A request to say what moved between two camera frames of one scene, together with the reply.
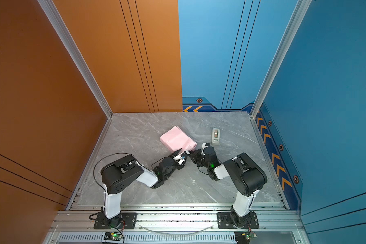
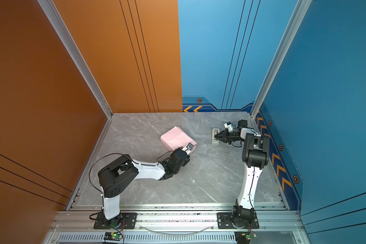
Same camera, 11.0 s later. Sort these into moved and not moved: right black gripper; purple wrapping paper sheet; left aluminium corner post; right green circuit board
Moved: right black gripper
Not moved: left aluminium corner post; right green circuit board; purple wrapping paper sheet
